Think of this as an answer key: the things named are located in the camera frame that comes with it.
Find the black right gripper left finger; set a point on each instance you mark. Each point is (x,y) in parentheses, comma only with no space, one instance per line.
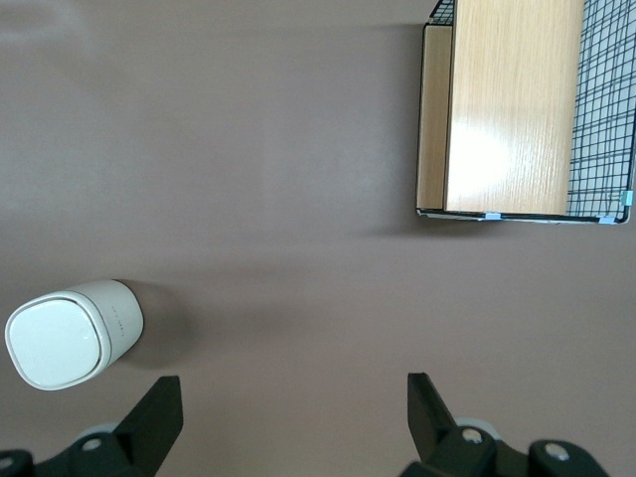
(149,422)

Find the small beige trash can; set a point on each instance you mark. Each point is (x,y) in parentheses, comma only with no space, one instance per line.
(54,340)

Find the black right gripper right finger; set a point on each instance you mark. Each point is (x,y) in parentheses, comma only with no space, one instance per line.
(432,422)

